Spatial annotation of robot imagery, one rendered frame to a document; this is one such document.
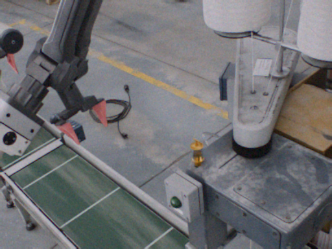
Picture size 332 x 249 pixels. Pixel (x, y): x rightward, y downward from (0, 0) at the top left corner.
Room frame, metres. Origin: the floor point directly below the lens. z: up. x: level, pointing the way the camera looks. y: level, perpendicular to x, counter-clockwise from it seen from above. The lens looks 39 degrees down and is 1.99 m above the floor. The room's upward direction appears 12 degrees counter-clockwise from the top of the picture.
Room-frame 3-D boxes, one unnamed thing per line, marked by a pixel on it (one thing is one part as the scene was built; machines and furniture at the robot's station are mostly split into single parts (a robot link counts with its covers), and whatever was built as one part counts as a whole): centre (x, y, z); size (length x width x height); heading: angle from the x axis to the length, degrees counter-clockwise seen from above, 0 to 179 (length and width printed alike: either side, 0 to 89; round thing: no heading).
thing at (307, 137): (0.79, -0.37, 1.26); 0.22 x 0.05 x 0.16; 32
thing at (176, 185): (0.69, -0.09, 1.29); 0.08 x 0.05 x 0.09; 32
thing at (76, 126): (2.48, 0.44, 0.35); 0.30 x 0.15 x 0.15; 32
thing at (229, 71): (1.16, -0.35, 1.25); 0.10 x 0.08 x 0.12; 147
